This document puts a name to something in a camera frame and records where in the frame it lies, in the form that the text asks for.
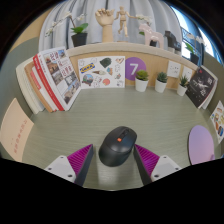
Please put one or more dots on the black wooden horse figure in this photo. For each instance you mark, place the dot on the black wooden horse figure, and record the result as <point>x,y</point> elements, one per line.
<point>171,40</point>

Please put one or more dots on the grey-green desk partition panel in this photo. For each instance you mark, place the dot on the grey-green desk partition panel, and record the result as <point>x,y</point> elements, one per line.
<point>10,73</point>
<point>215,66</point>

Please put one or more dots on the purple mouse pad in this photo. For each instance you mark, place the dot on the purple mouse pad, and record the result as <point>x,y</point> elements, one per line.
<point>201,145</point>

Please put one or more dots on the white cartoon sticker sheet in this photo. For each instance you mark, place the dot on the white cartoon sticker sheet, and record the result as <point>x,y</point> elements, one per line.
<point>100,71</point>

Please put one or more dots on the wooden hand model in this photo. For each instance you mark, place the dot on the wooden hand model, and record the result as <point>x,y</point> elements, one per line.
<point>107,28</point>

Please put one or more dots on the colourful food sticker sheet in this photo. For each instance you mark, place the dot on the colourful food sticker sheet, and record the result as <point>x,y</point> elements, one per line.
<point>218,121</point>

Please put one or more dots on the small succulent in white pot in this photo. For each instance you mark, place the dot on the small succulent in white pot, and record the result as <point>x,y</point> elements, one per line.
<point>181,90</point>
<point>141,85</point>
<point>160,86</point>

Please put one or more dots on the brown book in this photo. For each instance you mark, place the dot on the brown book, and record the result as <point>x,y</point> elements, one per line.
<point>36,90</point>

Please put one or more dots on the white orchid in black pot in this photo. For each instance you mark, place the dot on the white orchid in black pot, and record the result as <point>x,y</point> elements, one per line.
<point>195,58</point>
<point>143,18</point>
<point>79,39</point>

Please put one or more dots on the beige box with red print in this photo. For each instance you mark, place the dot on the beige box with red print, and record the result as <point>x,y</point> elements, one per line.
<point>15,131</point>

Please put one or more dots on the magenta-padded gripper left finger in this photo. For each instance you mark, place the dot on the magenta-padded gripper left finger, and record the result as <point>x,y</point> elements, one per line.
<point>68,165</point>

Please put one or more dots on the wooden artist mannequin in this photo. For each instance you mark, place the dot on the wooden artist mannequin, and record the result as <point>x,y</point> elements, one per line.
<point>122,20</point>

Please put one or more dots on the pink wooden horse figure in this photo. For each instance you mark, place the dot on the pink wooden horse figure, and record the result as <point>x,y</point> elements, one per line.
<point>151,35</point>

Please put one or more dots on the black computer mouse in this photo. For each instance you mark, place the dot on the black computer mouse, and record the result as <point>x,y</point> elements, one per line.
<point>116,148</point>

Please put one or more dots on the dark-framed window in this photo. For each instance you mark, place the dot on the dark-framed window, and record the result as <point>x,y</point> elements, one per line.
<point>188,23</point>

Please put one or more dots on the black cover book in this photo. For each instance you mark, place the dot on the black cover book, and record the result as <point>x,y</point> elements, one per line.
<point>200,86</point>

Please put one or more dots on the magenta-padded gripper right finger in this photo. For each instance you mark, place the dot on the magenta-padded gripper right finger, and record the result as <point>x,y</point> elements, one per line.
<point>159,166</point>

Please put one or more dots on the purple round number sticker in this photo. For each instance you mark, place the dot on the purple round number sticker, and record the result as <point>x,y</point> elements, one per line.
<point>133,66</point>

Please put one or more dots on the grey pleated curtain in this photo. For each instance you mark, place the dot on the grey pleated curtain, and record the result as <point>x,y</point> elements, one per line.
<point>90,10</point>

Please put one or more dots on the red-edged photo magazine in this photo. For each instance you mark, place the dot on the red-edged photo magazine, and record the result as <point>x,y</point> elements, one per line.
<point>60,75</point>

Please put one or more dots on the white wall socket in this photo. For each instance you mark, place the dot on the white wall socket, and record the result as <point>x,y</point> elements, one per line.
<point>187,73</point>
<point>173,69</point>

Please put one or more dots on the white thick books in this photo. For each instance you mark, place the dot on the white thick books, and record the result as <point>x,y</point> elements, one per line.
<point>25,83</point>

